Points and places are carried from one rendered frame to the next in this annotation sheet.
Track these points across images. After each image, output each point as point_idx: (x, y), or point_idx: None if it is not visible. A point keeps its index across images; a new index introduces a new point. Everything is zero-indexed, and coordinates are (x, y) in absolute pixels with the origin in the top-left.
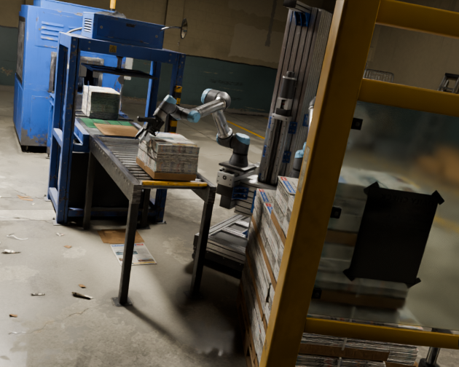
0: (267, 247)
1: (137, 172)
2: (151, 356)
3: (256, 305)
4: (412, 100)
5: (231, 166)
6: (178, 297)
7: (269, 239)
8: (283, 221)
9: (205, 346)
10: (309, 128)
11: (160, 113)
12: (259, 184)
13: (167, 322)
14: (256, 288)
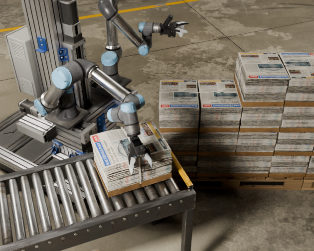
0: (248, 123)
1: (143, 194)
2: (257, 244)
3: (241, 159)
4: None
5: (79, 120)
6: (164, 228)
7: (245, 119)
8: (283, 97)
9: (233, 210)
10: (131, 34)
11: (139, 126)
12: (95, 111)
13: (207, 235)
14: (237, 152)
